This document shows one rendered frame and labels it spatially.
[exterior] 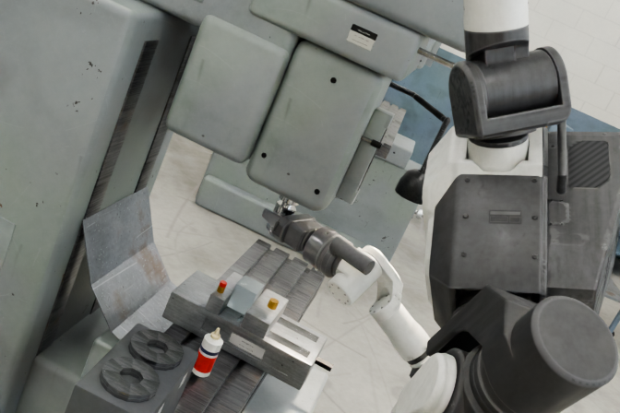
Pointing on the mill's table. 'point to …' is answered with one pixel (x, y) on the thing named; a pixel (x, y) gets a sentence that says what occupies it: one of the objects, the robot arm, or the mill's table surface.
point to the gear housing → (337, 24)
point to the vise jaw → (265, 319)
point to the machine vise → (297, 352)
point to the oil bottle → (208, 354)
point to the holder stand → (136, 376)
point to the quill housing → (315, 125)
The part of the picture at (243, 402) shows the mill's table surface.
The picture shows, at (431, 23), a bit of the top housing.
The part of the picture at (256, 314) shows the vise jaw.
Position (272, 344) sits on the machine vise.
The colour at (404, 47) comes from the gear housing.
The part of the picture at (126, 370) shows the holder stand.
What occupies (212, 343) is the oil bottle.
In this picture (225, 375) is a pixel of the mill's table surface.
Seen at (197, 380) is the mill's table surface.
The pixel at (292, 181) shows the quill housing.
